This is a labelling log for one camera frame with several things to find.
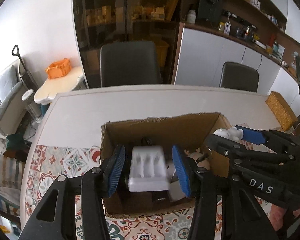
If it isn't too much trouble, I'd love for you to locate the pink doll head toy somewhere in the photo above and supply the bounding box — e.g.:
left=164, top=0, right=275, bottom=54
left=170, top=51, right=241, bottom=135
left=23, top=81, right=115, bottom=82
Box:
left=184, top=148, right=210, bottom=170

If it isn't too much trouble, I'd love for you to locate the orange plastic crate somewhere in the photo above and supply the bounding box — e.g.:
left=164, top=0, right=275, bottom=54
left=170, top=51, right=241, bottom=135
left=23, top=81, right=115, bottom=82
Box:
left=45, top=58, right=72, bottom=79

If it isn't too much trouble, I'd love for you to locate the white charger cube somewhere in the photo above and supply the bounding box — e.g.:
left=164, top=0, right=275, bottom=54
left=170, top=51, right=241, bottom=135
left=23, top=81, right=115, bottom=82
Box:
left=168, top=178, right=186, bottom=202

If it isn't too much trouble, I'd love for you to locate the black power adapter with cable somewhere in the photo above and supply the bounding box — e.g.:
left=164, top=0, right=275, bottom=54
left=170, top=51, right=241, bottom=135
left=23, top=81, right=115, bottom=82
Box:
left=141, top=138, right=175, bottom=203

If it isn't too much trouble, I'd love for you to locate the black key fob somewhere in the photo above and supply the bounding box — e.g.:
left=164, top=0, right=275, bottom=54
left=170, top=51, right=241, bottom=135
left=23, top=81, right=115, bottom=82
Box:
left=196, top=145, right=212, bottom=164

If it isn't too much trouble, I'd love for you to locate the grey sofa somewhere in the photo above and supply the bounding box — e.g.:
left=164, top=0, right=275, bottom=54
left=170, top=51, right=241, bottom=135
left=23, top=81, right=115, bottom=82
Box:
left=0, top=60, right=26, bottom=138

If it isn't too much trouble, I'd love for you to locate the person's hand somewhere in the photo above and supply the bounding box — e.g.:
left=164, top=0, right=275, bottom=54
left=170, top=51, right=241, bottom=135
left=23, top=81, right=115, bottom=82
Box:
left=269, top=204, right=300, bottom=231

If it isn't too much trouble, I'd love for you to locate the cream side table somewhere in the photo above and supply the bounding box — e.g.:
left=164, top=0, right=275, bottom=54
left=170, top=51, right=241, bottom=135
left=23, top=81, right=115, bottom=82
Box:
left=34, top=66, right=84, bottom=105

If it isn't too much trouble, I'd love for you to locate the white cylindrical fan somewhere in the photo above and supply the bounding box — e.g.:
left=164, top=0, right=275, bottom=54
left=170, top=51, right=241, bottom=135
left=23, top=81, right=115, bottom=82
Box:
left=21, top=89, right=42, bottom=121

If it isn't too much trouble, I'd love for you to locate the white lower cabinet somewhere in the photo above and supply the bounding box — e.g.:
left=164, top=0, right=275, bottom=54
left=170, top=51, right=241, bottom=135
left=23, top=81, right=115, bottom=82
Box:
left=172, top=24, right=300, bottom=115

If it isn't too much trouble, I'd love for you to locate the patterned floral table runner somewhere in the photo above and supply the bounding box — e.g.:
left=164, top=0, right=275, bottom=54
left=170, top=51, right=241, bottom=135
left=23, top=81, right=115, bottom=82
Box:
left=24, top=122, right=276, bottom=240

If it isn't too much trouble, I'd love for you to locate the left dark dining chair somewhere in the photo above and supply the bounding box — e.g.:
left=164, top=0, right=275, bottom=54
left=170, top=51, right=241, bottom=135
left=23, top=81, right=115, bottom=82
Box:
left=100, top=41, right=161, bottom=87

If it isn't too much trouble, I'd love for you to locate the right dark dining chair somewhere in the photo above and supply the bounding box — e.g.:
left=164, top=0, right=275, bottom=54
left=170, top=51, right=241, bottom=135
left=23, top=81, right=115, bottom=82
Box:
left=219, top=62, right=259, bottom=93

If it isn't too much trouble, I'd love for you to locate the woven yellow tissue box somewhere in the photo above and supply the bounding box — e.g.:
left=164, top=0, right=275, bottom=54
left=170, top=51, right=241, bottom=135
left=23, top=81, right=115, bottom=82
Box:
left=266, top=91, right=298, bottom=132

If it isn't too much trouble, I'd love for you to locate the dark glass display cabinet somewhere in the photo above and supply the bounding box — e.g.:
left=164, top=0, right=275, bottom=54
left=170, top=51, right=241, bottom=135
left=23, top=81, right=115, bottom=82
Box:
left=73, top=0, right=181, bottom=88

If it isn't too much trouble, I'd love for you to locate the brown cardboard box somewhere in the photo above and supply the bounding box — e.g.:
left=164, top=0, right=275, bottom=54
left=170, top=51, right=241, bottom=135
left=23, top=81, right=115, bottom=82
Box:
left=101, top=113, right=230, bottom=218

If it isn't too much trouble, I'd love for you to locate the upright vacuum cleaner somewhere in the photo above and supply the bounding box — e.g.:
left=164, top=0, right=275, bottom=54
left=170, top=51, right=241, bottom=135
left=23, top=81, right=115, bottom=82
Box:
left=12, top=44, right=38, bottom=92

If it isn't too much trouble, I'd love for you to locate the dark dining chair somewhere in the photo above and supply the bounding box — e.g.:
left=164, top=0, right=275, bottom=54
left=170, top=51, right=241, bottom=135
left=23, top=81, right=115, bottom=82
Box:
left=219, top=62, right=259, bottom=93
left=100, top=41, right=161, bottom=87

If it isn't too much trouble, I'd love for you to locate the white small figurine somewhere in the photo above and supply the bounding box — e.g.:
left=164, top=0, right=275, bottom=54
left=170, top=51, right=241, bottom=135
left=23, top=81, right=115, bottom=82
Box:
left=214, top=127, right=244, bottom=142

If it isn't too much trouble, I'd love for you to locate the striped fabric chair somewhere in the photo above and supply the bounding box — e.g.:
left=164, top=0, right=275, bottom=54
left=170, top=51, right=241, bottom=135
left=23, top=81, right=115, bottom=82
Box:
left=0, top=151, right=27, bottom=217

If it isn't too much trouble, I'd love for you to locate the white battery charger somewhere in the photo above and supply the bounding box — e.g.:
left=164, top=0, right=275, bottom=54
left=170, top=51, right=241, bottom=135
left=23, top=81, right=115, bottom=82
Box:
left=128, top=146, right=170, bottom=192

